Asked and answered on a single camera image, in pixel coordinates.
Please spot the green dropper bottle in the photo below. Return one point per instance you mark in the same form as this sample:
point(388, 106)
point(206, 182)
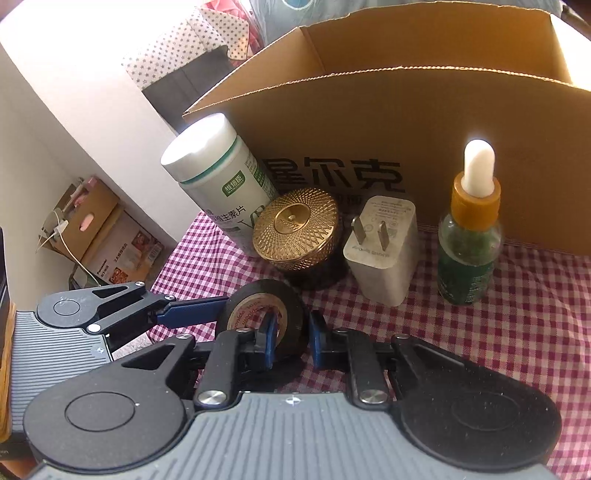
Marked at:
point(466, 258)

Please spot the black tape roll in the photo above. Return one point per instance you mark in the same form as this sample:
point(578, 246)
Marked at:
point(295, 323)

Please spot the pink hanging clothes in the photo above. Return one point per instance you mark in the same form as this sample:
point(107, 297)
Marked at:
point(231, 18)

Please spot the white supplement bottle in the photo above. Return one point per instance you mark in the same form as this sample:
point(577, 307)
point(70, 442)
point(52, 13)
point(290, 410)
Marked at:
point(207, 175)

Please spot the white charger plug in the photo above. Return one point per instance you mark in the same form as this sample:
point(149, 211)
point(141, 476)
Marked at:
point(383, 277)

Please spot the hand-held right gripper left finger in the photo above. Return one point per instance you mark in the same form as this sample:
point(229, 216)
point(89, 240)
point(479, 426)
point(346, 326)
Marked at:
point(271, 344)

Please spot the printed cardboard box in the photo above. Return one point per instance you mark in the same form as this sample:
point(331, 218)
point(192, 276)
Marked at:
point(124, 249)

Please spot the pink checkered tablecloth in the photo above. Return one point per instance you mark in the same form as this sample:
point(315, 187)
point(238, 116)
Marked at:
point(508, 346)

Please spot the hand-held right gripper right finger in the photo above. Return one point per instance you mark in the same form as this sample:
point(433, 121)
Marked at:
point(316, 341)

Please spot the gold lid dark jar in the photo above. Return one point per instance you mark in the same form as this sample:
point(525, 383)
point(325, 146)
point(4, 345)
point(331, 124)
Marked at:
point(295, 226)

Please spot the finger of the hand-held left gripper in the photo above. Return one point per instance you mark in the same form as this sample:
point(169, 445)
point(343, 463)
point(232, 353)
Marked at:
point(131, 334)
point(194, 310)

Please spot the blue circle print bedsheet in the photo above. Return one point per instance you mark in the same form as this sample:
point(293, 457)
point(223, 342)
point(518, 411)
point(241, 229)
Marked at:
point(295, 7)

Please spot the dark grey cabinet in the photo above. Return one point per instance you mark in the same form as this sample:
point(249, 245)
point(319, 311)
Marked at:
point(184, 92)

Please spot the white star print cloth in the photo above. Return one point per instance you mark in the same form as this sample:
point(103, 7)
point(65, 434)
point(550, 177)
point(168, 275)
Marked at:
point(161, 60)

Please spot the brown cardboard box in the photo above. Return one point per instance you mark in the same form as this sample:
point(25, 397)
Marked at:
point(415, 120)

